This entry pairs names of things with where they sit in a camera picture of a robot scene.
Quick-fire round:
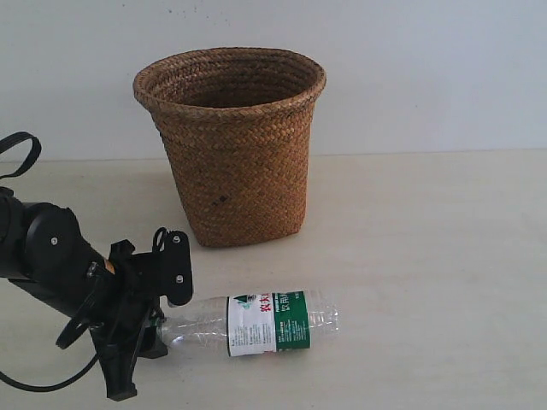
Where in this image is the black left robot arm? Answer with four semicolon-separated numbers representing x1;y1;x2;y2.
1;187;159;401

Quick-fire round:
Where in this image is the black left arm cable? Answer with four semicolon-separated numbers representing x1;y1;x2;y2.
0;132;102;392

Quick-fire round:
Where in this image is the clear plastic water bottle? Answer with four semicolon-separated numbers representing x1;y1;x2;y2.
156;290;338;357

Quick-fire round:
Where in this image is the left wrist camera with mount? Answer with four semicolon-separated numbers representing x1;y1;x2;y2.
132;227;193;307

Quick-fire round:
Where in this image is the woven brown wicker basket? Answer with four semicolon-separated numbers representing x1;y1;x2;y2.
132;47;326;248

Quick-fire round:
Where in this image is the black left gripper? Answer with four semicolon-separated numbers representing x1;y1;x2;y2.
87;240;168;401

